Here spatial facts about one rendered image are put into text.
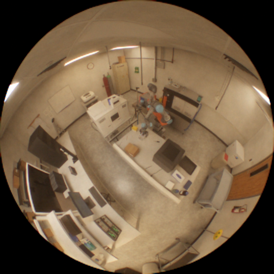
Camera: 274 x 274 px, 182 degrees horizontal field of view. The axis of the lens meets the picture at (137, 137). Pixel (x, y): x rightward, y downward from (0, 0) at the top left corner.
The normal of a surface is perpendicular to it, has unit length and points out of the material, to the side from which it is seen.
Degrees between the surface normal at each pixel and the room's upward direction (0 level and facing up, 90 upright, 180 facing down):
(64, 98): 90
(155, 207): 0
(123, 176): 0
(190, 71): 90
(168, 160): 0
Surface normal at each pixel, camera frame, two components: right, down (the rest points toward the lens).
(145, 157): -0.06, -0.55
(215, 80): -0.70, 0.62
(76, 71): 0.72, 0.56
